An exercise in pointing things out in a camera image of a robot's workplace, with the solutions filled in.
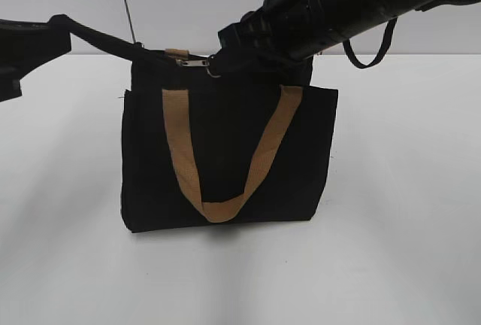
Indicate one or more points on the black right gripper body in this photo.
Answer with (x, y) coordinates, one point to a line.
(281, 33)

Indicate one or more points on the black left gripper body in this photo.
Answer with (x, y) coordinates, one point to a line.
(26, 46)

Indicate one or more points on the metal zipper pull with ring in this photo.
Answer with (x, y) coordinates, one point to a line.
(198, 63)

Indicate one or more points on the black canvas tote bag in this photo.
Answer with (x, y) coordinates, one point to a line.
(227, 118)

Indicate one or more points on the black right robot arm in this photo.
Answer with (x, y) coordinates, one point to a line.
(345, 19)

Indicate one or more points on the tan rear bag handle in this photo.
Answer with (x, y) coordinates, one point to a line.
(177, 53)

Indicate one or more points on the tan bag handle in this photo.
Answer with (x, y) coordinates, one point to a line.
(175, 106)
(177, 53)

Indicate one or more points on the tan front bag handle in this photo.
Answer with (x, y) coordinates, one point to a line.
(175, 106)

